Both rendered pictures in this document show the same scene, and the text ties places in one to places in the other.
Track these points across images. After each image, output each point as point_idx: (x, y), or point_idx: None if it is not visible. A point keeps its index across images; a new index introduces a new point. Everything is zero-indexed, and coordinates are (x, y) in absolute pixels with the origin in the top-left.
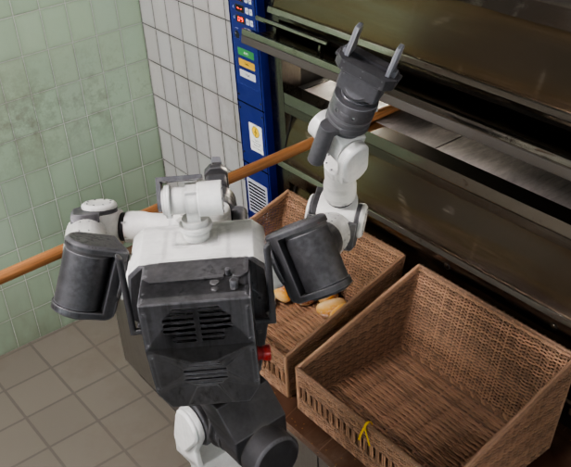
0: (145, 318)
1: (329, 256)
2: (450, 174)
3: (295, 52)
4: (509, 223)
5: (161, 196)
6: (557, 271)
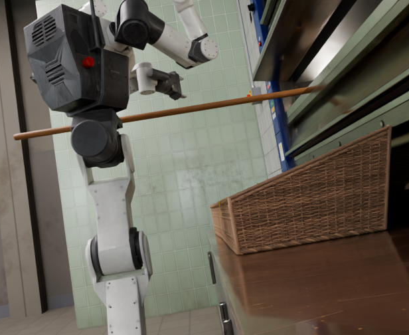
0: (26, 34)
1: (131, 8)
2: (324, 72)
3: (259, 58)
4: (352, 74)
5: None
6: (371, 72)
